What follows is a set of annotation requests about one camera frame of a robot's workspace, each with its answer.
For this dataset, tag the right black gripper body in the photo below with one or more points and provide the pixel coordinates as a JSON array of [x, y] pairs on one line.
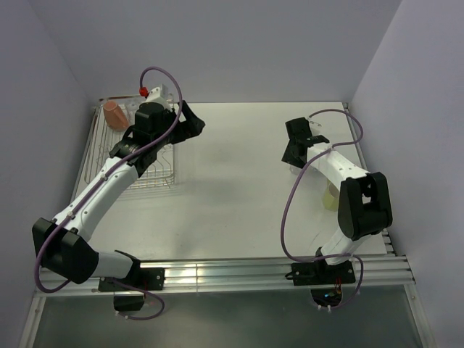
[[288, 156]]

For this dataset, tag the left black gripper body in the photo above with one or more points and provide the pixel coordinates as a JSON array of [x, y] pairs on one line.
[[169, 115]]

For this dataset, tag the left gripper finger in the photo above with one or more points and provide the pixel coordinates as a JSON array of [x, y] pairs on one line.
[[182, 133], [191, 120]]

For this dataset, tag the clear plastic cup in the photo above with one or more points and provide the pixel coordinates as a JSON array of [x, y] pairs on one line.
[[131, 108], [297, 170]]

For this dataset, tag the orange ceramic mug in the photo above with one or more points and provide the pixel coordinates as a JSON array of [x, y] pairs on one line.
[[114, 116]]

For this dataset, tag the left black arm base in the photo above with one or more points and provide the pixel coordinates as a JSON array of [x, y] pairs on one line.
[[130, 294]]

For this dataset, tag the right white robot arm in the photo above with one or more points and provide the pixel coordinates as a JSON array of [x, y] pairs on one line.
[[364, 207]]

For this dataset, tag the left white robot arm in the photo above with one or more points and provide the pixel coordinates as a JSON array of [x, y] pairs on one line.
[[62, 243]]

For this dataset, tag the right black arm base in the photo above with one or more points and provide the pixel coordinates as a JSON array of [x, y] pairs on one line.
[[319, 273]]

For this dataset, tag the yellow translucent cup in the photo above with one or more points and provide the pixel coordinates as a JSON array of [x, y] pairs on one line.
[[330, 198]]

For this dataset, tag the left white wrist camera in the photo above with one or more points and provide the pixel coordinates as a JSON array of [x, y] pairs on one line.
[[158, 95]]

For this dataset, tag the wire dish rack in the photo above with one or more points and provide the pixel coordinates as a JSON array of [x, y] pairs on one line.
[[110, 157]]

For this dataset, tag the aluminium mounting rail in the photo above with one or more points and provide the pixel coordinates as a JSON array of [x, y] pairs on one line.
[[267, 274]]

